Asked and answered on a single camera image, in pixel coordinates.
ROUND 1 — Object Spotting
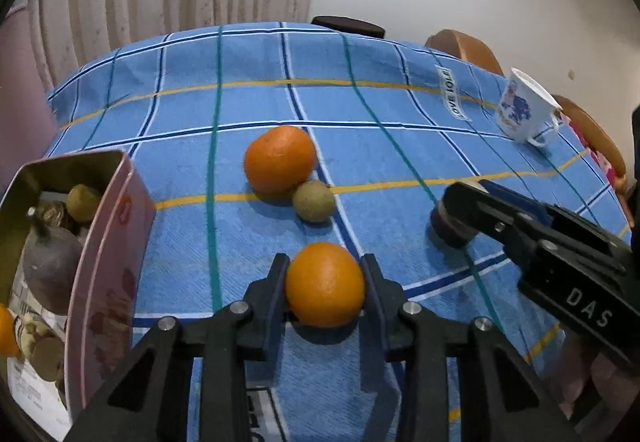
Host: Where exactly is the cut striped yam chunk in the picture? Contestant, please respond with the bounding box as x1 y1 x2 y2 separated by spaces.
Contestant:
16 313 64 382

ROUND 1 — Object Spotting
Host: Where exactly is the orange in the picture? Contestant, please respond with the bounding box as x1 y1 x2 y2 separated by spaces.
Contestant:
0 304 21 358
285 242 366 329
243 126 318 194

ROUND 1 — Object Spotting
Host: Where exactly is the purple round turnip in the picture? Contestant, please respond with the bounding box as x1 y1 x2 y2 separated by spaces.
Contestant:
23 207 82 315

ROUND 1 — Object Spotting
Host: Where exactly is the green kiwi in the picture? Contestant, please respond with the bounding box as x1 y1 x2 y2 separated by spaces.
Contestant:
292 180 336 223
65 184 102 223

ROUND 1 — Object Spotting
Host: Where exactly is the person right hand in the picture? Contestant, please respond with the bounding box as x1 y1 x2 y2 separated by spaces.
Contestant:
548 334 639 441

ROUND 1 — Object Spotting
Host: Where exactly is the pink floral cloth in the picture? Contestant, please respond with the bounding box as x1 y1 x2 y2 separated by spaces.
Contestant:
565 117 617 188

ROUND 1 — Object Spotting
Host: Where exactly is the brown leather sofa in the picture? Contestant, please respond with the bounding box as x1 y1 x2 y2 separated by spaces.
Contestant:
553 94 634 228

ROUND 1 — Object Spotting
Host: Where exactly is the white blue floral mug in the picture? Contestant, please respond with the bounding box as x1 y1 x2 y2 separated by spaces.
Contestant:
496 67 562 148

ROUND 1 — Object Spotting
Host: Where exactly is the printed paper sheet in tin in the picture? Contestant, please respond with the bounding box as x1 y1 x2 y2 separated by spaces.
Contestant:
5 271 72 440

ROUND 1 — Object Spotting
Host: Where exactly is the pink metal tin box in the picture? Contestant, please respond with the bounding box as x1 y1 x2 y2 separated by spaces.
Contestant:
1 150 155 441

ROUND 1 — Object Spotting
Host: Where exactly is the brown leather chair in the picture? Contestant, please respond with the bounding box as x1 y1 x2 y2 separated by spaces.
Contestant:
426 29 503 76

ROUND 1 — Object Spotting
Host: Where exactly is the dark round stool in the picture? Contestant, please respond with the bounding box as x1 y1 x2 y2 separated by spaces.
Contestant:
311 15 385 39

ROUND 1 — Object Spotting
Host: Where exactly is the blue plaid tablecloth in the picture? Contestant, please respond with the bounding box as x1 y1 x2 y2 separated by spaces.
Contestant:
48 22 630 382

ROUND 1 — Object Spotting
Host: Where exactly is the pink plastic pitcher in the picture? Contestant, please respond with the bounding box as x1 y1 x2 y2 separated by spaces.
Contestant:
0 9 56 191

